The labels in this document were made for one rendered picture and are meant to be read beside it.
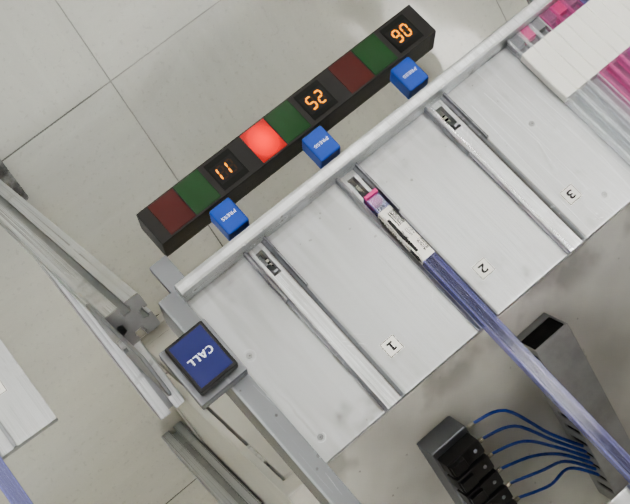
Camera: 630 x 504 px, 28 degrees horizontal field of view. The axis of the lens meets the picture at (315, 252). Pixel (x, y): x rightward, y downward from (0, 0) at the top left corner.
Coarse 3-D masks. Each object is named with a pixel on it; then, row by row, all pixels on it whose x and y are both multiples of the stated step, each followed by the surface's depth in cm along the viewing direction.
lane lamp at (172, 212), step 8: (168, 192) 116; (160, 200) 116; (168, 200) 116; (176, 200) 116; (152, 208) 116; (160, 208) 116; (168, 208) 116; (176, 208) 116; (184, 208) 116; (160, 216) 115; (168, 216) 115; (176, 216) 115; (184, 216) 115; (192, 216) 115; (168, 224) 115; (176, 224) 115; (184, 224) 115
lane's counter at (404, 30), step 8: (400, 16) 122; (392, 24) 122; (400, 24) 122; (408, 24) 122; (384, 32) 122; (392, 32) 122; (400, 32) 122; (408, 32) 122; (416, 32) 122; (392, 40) 121; (400, 40) 121; (408, 40) 121; (416, 40) 121; (400, 48) 121
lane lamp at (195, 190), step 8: (192, 176) 117; (200, 176) 117; (184, 184) 116; (192, 184) 116; (200, 184) 116; (208, 184) 116; (184, 192) 116; (192, 192) 116; (200, 192) 116; (208, 192) 116; (216, 192) 116; (184, 200) 116; (192, 200) 116; (200, 200) 116; (208, 200) 116; (192, 208) 116; (200, 208) 116
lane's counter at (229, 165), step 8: (224, 152) 118; (216, 160) 117; (224, 160) 117; (232, 160) 117; (208, 168) 117; (216, 168) 117; (224, 168) 117; (232, 168) 117; (240, 168) 117; (216, 176) 117; (224, 176) 117; (232, 176) 117; (240, 176) 117; (224, 184) 116; (232, 184) 116
